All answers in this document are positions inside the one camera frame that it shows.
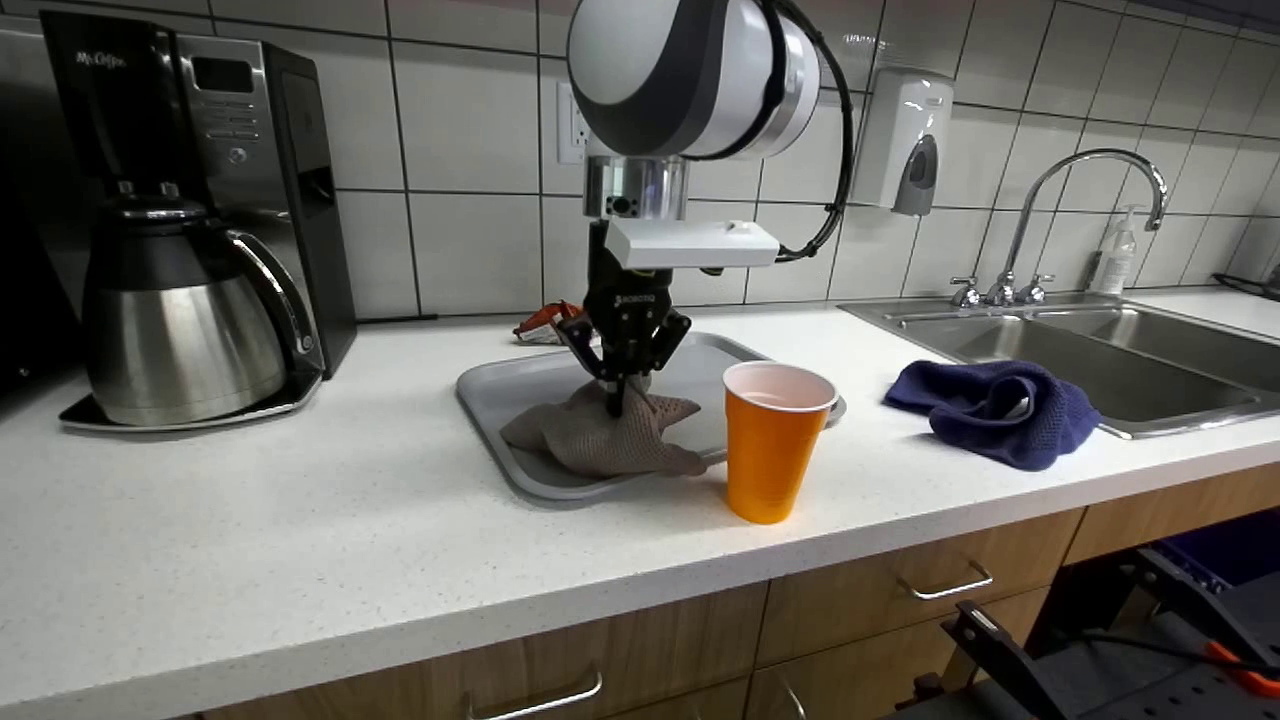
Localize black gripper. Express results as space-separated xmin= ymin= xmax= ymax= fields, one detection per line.
xmin=573 ymin=220 xmax=690 ymax=422

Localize brown waffle towel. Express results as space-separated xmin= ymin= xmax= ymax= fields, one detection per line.
xmin=499 ymin=384 xmax=711 ymax=482

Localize blue waffle towel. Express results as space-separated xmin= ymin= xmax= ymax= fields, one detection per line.
xmin=885 ymin=362 xmax=1100 ymax=471

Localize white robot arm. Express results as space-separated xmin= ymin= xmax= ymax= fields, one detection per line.
xmin=569 ymin=0 xmax=818 ymax=417

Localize grey metal tray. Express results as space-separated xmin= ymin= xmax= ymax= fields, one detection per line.
xmin=455 ymin=333 xmax=750 ymax=503

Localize red crumpled wrapper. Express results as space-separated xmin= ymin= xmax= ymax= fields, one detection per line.
xmin=512 ymin=302 xmax=584 ymax=340

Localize orange plastic cup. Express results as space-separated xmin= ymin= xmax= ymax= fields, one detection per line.
xmin=723 ymin=362 xmax=840 ymax=524

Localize chrome sink side valve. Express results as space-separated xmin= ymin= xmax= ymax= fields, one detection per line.
xmin=946 ymin=277 xmax=988 ymax=307

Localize wooden cabinet drawers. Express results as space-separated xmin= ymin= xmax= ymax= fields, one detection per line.
xmin=199 ymin=464 xmax=1280 ymax=720

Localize white soap dispenser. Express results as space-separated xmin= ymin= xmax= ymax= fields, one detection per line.
xmin=857 ymin=67 xmax=951 ymax=216

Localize chrome faucet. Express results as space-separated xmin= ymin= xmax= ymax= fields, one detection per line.
xmin=990 ymin=144 xmax=1172 ymax=307

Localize steel coffee carafe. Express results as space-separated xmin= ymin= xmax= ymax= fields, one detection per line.
xmin=83 ymin=205 xmax=323 ymax=430

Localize stainless steel sink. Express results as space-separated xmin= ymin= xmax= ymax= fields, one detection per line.
xmin=851 ymin=302 xmax=1280 ymax=440

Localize black coffee maker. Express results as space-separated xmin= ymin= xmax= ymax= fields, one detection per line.
xmin=38 ymin=13 xmax=357 ymax=437

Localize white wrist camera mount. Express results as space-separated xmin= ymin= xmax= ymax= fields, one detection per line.
xmin=602 ymin=220 xmax=778 ymax=274

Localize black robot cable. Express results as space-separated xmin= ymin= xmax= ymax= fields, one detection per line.
xmin=763 ymin=0 xmax=857 ymax=267

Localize white wall outlet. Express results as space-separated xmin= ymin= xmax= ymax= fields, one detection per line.
xmin=554 ymin=80 xmax=593 ymax=164

